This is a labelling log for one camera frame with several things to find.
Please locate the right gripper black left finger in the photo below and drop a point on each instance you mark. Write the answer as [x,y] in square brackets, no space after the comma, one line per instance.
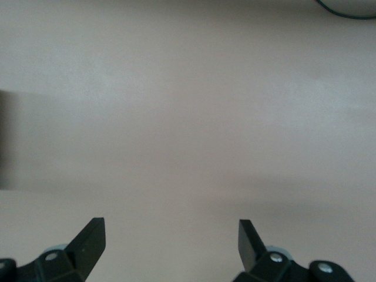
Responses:
[82,258]

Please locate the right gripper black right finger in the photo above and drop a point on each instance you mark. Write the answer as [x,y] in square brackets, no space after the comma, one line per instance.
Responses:
[249,252]

